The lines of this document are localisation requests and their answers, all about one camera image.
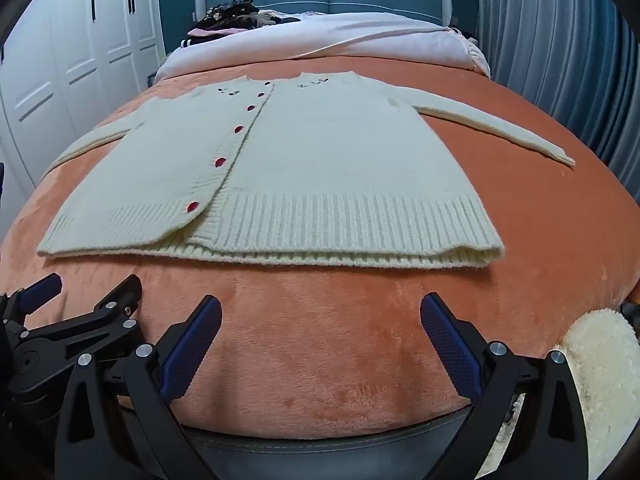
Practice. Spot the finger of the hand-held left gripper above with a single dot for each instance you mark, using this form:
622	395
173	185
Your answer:
42	286
107	317

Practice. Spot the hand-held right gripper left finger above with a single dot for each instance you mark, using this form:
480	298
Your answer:
190	350

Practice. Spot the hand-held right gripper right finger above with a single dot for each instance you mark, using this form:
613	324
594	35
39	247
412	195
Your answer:
450	350

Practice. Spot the cream knit cardigan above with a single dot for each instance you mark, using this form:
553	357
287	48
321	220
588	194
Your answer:
325	160

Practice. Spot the pile of dark clothes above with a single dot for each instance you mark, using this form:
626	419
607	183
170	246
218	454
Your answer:
235	15

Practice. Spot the orange plush blanket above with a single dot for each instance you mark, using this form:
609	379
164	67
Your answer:
325	335

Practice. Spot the grey leather bed footboard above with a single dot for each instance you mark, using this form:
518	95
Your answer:
325	455

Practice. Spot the white wardrobe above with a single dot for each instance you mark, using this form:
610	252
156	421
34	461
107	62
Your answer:
50	60

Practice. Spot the black white striped cloth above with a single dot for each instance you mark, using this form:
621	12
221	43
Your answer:
186	43

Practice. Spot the pink cloth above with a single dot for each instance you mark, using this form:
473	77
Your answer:
212	32

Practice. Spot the blue grey curtain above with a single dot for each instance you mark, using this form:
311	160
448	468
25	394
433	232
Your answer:
550	50

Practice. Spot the white duvet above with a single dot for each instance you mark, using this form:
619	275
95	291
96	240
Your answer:
350	35

